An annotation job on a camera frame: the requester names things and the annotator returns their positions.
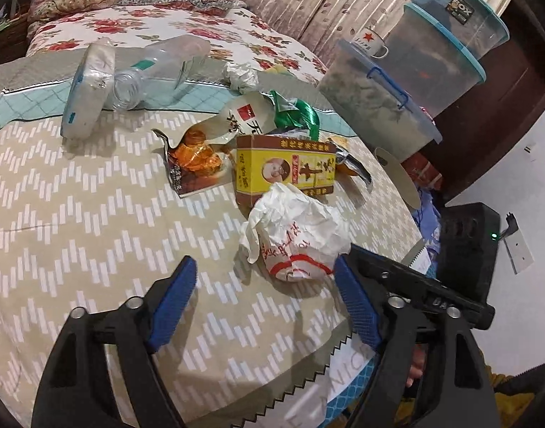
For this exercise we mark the clear bin with blue rim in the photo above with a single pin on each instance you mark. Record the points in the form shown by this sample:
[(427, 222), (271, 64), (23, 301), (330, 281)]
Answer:
[(432, 62)]

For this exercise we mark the white sawtooth-edged paper bag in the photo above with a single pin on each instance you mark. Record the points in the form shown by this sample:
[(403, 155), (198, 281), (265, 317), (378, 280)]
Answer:
[(308, 403)]

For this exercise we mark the black power plug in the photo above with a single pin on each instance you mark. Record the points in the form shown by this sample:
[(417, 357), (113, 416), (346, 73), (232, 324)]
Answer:
[(510, 223)]

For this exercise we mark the silver foil wrapper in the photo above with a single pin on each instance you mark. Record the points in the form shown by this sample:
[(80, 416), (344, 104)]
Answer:
[(354, 162)]

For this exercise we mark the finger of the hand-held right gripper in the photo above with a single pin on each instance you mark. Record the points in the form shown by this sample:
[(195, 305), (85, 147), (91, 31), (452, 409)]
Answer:
[(415, 283)]

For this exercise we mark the clear plastic bottle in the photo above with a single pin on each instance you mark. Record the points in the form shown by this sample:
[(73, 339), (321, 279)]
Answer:
[(161, 71)]

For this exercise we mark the person's right hand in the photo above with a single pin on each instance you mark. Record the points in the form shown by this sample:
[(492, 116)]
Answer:
[(417, 368)]

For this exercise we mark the blue cloth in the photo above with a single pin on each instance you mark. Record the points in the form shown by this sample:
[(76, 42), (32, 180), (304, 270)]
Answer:
[(426, 220)]

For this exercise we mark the white wall socket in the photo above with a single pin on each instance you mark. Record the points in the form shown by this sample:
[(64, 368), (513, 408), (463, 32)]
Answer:
[(519, 252)]

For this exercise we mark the green foil wrapper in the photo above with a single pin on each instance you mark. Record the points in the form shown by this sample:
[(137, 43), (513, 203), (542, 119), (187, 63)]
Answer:
[(294, 113)]

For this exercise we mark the teal quilted blanket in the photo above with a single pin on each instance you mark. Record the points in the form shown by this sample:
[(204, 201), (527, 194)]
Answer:
[(27, 98)]

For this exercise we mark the black speaker box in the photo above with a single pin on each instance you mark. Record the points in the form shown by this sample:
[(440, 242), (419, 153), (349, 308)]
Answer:
[(468, 240)]

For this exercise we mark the white red snack packet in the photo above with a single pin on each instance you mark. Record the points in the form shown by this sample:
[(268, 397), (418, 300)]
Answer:
[(243, 118)]

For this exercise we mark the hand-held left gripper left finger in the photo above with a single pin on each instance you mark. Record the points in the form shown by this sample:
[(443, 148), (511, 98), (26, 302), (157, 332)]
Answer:
[(174, 303)]

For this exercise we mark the beige chevron blanket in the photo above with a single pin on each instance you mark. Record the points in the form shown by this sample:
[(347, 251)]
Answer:
[(98, 214)]

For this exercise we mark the clear bin with black label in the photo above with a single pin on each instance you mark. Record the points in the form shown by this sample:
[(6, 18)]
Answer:
[(459, 4)]

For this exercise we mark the dark wooden cabinet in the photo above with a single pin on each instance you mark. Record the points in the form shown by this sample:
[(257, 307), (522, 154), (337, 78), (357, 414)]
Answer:
[(513, 111)]

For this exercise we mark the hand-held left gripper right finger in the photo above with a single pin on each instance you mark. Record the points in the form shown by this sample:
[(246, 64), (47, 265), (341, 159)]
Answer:
[(357, 303)]

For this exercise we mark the white enamel mug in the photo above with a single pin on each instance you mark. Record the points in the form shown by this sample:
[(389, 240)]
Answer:
[(371, 44)]

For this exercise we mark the orange snack wrapper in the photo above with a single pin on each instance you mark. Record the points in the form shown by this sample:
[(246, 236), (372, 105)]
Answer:
[(196, 160)]

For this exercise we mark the floral bedsheet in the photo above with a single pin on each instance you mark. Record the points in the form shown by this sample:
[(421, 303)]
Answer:
[(165, 26)]

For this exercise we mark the yellow brown cardboard box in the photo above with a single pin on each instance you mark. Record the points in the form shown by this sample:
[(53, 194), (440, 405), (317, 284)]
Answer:
[(285, 171)]

